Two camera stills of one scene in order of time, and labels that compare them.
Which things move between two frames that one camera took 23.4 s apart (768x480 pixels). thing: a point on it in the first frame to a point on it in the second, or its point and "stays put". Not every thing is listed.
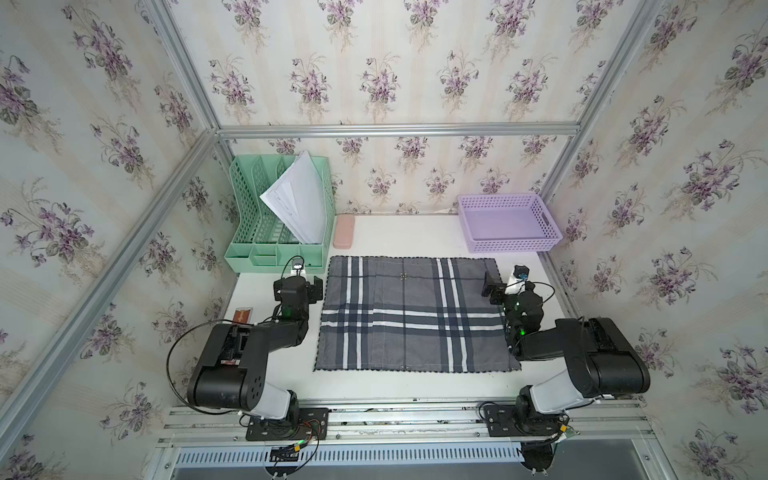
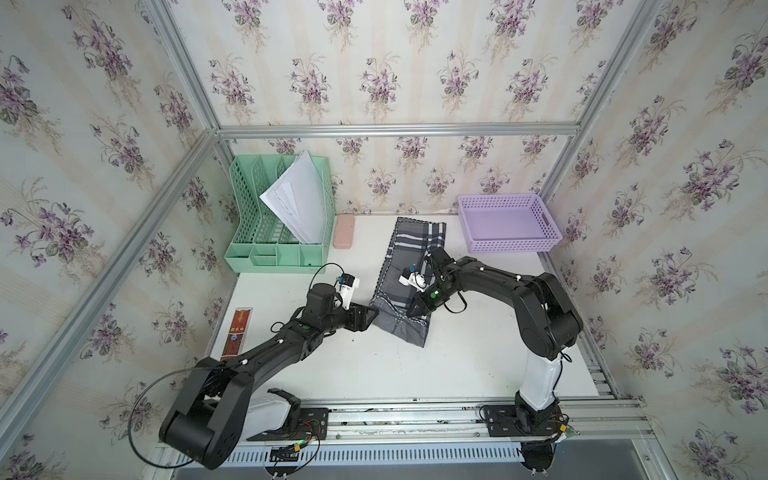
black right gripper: x=498 y=289 to x=421 y=308
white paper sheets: x=297 y=199 stays put
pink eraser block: x=344 y=231 stays put
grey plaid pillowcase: x=411 y=314 to x=413 y=241
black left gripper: x=313 y=291 to x=361 y=324
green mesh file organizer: x=264 y=240 stays put
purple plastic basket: x=507 y=222 stays put
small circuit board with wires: x=288 y=453 stays put
